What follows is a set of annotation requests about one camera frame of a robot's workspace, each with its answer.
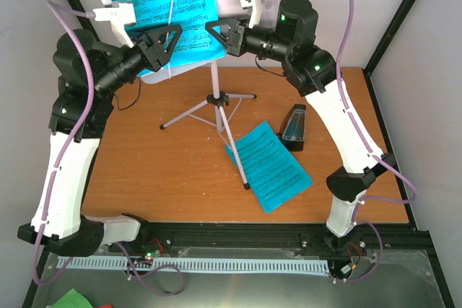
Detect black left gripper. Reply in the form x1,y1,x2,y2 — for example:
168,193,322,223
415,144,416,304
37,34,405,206
92,23,182,96

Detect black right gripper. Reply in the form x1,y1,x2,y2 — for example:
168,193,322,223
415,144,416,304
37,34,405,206
204,17,292,63

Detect white tripod music stand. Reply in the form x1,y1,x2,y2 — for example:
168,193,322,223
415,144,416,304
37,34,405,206
83,0,299,190

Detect black metronome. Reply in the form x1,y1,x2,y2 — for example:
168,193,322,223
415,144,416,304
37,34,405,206
278,104,306,152

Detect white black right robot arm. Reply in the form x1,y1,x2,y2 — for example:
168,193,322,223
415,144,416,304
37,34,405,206
204,0,396,239

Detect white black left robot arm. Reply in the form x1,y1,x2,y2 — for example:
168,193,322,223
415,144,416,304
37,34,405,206
17,25,183,258

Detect green paper sheet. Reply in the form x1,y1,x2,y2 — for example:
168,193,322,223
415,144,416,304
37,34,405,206
48,289,93,308

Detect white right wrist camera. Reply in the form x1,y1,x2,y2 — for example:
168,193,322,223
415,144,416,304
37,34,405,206
240,0,263,29

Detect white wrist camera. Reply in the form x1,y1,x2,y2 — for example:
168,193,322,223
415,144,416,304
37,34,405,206
93,1,136,48
240,0,263,29

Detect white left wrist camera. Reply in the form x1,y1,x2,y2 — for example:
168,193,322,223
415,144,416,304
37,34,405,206
93,1,136,48

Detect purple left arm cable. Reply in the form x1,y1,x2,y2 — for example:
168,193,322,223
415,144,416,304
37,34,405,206
32,0,98,286

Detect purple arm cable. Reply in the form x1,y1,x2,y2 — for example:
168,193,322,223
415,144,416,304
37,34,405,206
32,0,98,286
254,0,418,283

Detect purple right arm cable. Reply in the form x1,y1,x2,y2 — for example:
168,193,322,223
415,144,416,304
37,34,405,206
254,0,418,283

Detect black right frame post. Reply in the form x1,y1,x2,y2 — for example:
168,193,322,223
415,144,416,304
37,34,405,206
363,0,440,74

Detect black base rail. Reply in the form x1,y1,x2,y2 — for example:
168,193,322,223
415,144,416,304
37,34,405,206
122,222,351,255

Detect light blue cable duct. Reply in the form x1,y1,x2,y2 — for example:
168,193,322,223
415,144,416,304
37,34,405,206
66,255,329,276

